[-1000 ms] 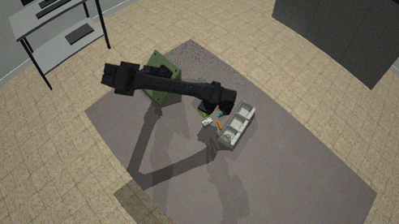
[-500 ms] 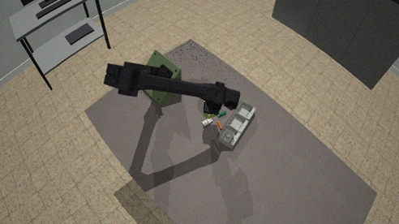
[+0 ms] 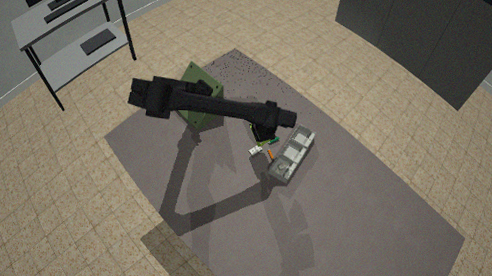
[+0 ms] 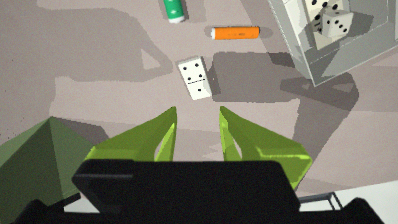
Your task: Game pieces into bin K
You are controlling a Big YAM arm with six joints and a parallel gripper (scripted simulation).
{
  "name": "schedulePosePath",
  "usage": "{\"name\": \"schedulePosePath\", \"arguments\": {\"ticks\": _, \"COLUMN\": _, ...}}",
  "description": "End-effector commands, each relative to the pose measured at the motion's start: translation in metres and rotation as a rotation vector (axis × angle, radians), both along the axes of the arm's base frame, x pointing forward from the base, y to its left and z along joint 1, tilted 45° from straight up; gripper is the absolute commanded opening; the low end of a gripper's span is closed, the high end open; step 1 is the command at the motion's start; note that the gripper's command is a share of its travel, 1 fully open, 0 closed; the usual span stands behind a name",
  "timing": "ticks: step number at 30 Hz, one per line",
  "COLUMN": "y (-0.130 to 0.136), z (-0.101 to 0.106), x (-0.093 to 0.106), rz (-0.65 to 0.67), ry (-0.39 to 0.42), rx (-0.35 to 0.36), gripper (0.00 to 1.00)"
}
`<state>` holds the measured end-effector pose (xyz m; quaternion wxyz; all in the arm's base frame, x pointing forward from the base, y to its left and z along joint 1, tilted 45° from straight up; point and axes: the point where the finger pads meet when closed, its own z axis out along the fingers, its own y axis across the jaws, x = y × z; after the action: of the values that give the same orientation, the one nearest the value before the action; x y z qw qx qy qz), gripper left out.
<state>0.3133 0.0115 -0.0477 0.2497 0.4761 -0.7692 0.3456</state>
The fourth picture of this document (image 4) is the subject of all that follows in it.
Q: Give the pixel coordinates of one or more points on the orange battery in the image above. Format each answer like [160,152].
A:
[235,33]

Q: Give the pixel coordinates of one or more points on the white rack of three labelled bins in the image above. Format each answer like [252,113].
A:
[373,31]

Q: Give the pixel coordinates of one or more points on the green battery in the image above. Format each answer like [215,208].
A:
[174,10]

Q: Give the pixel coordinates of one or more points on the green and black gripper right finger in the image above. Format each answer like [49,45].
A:
[259,143]

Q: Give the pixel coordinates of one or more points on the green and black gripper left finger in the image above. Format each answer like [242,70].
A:
[140,142]

